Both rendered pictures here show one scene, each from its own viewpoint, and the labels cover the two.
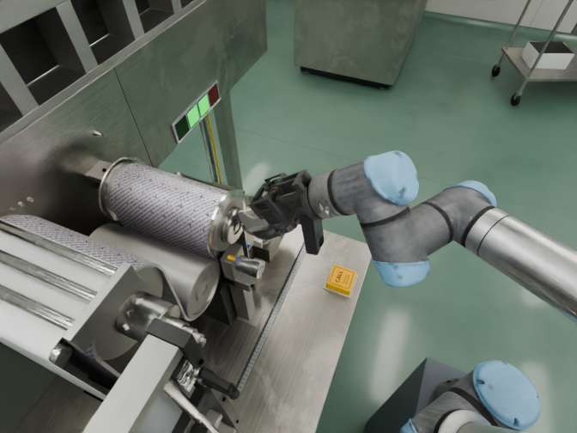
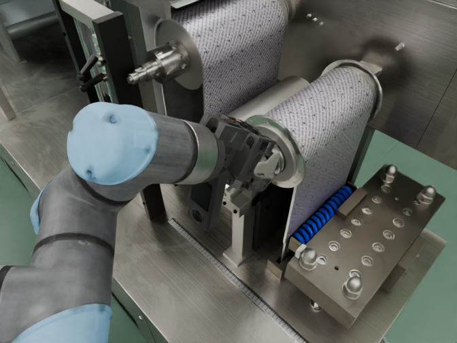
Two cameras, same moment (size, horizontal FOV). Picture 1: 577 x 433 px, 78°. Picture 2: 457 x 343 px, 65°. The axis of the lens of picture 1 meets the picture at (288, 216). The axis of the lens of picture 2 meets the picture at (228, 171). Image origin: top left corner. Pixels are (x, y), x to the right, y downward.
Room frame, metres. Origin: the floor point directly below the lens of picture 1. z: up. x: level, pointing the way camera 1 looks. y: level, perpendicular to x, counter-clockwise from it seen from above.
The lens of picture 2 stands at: (0.55, -0.33, 1.70)
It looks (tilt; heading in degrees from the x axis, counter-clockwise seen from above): 47 degrees down; 112
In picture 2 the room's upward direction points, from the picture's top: straight up
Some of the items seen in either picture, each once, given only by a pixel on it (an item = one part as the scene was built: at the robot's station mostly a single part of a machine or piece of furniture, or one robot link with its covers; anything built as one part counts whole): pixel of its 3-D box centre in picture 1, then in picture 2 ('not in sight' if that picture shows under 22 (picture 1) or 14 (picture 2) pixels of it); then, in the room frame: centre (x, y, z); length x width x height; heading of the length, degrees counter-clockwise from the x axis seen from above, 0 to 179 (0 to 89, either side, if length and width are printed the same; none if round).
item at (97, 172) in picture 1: (103, 172); (364, 71); (0.56, 0.40, 1.28); 0.06 x 0.05 x 0.02; 68
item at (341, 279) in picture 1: (341, 279); not in sight; (0.51, -0.15, 0.91); 0.07 x 0.07 x 0.02; 68
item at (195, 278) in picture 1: (152, 269); (264, 122); (0.39, 0.29, 1.18); 0.26 x 0.12 x 0.12; 68
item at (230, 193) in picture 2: (257, 268); (226, 191); (0.39, 0.07, 1.18); 0.04 x 0.02 x 0.04; 158
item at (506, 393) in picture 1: (493, 399); not in sight; (0.16, -0.39, 1.07); 0.13 x 0.12 x 0.14; 121
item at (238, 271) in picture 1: (245, 289); (239, 218); (0.40, 0.10, 1.05); 0.06 x 0.05 x 0.31; 68
